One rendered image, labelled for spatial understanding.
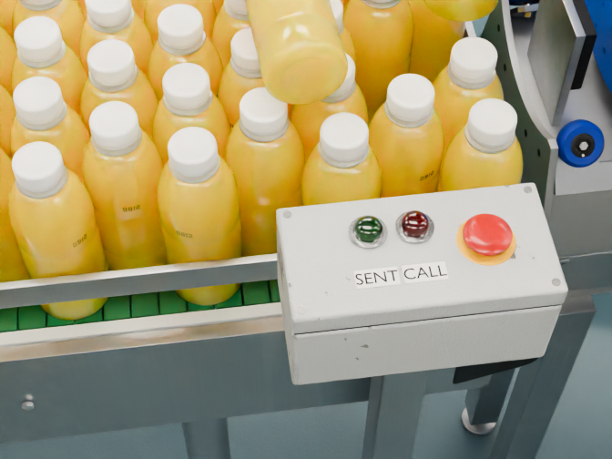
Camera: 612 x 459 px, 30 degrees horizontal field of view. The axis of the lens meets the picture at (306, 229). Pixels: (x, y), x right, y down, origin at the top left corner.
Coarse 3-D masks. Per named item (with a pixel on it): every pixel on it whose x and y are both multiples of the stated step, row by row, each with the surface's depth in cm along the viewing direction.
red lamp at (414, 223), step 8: (408, 216) 84; (416, 216) 84; (424, 216) 84; (400, 224) 84; (408, 224) 83; (416, 224) 83; (424, 224) 84; (408, 232) 84; (416, 232) 83; (424, 232) 84
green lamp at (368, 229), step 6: (366, 216) 84; (372, 216) 84; (360, 222) 84; (366, 222) 83; (372, 222) 83; (378, 222) 84; (354, 228) 84; (360, 228) 83; (366, 228) 83; (372, 228) 83; (378, 228) 83; (354, 234) 84; (360, 234) 83; (366, 234) 83; (372, 234) 83; (378, 234) 83; (366, 240) 83; (372, 240) 83
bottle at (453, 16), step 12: (432, 0) 98; (444, 0) 97; (456, 0) 96; (468, 0) 96; (480, 0) 96; (492, 0) 97; (444, 12) 98; (456, 12) 97; (468, 12) 97; (480, 12) 97
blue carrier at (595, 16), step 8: (584, 0) 116; (592, 0) 113; (600, 0) 111; (608, 0) 109; (592, 8) 114; (600, 8) 111; (608, 8) 109; (592, 16) 114; (600, 16) 112; (608, 16) 109; (600, 24) 112; (608, 24) 110; (600, 32) 112; (608, 32) 110; (600, 40) 112; (608, 40) 110; (600, 48) 112; (608, 48) 110; (600, 56) 113; (608, 56) 110; (600, 64) 113; (608, 64) 111; (600, 72) 113; (608, 72) 111; (608, 80) 111; (608, 88) 112
